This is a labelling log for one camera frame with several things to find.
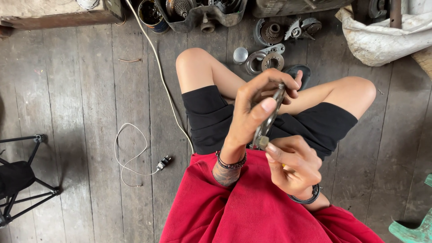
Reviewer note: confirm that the black metal stand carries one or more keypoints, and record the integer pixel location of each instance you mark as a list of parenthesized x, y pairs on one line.
[(15, 177)]

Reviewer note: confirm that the black sandal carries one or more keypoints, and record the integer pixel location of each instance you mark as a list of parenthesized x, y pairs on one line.
[(300, 72)]

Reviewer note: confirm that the silver round cap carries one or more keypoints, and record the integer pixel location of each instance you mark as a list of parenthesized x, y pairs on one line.
[(240, 55)]

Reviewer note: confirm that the rusty metal pipe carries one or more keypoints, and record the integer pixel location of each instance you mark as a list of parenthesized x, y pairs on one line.
[(395, 13)]

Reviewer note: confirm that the person's right hand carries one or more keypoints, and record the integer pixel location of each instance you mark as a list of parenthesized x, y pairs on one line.
[(298, 168)]

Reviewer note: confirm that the silver metal bracket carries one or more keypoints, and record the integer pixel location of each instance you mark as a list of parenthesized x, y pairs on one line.
[(275, 49)]

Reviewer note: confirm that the person's right leg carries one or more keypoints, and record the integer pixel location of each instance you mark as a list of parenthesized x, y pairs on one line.
[(344, 92)]

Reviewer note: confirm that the dirty white sack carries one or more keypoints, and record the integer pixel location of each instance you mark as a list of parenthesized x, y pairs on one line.
[(381, 40)]

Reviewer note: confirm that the grey metal container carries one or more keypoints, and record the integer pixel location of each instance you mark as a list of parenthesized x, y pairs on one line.
[(293, 7)]

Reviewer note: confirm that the grey metal part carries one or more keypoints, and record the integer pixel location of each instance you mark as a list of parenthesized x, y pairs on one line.
[(270, 118)]

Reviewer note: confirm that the grey tub of metal parts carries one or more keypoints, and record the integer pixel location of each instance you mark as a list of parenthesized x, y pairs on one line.
[(202, 17)]

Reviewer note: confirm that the red shirt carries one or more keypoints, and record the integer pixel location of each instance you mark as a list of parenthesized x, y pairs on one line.
[(256, 212)]

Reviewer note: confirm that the small tan-tipped tool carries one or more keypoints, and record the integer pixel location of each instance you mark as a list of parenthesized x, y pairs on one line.
[(264, 141)]

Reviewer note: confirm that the person's leg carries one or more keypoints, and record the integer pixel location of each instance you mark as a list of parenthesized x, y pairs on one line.
[(344, 92), (199, 71)]

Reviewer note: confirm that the dark round metal part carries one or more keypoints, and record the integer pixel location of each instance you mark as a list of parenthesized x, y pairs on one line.
[(377, 8)]

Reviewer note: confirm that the green plastic chair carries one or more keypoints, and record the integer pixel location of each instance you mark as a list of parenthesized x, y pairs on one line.
[(416, 226)]

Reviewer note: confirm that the blue tin can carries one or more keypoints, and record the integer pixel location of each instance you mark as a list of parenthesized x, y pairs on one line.
[(153, 17)]

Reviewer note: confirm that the rusty toothed sprocket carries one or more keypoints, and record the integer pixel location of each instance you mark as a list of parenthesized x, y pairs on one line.
[(272, 32)]

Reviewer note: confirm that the black shorts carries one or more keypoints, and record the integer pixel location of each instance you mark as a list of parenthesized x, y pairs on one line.
[(209, 118)]

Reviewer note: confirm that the round metal disc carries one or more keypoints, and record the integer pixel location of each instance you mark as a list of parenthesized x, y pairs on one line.
[(87, 3)]

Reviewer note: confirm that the grey mechanism housing part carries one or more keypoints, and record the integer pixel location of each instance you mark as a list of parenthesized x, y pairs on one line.
[(303, 28)]

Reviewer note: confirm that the person's left leg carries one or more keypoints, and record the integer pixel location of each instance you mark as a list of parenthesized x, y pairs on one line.
[(199, 71)]

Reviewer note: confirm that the person's left hand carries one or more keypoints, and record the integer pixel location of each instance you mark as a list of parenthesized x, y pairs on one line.
[(246, 114)]

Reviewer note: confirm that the curved grey metal guard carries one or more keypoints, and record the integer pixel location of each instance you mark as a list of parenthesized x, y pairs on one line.
[(258, 33)]

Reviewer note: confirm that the wooden plank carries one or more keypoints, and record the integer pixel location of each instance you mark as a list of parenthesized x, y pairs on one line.
[(424, 62)]

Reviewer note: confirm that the worn wooden box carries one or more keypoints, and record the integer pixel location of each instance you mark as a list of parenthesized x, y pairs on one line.
[(50, 11)]

